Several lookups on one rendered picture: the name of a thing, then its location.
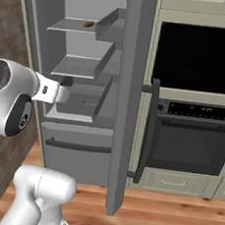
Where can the grey fridge shelf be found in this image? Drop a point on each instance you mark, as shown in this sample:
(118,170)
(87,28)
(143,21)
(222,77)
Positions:
(75,66)
(70,25)

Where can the grey fridge door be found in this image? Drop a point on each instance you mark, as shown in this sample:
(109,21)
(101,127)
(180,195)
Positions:
(131,87)

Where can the grey fridge door rack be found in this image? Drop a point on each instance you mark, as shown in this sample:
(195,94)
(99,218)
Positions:
(107,100)
(109,64)
(110,30)

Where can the grey fridge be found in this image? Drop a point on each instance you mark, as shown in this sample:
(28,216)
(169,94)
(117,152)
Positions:
(39,17)

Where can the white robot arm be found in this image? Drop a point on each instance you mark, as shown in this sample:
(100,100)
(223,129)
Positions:
(6,105)

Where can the cream cupboard unit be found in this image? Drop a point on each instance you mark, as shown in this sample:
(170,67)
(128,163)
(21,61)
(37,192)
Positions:
(194,17)

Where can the black built-in microwave oven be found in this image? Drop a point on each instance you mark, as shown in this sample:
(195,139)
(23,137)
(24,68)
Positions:
(196,58)

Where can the grey freezer drawer front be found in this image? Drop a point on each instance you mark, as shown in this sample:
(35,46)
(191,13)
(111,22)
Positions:
(75,164)

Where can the small brown food item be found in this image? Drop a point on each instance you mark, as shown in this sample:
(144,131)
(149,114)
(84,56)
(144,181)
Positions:
(88,24)

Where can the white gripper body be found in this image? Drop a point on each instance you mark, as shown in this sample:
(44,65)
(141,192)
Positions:
(63,94)

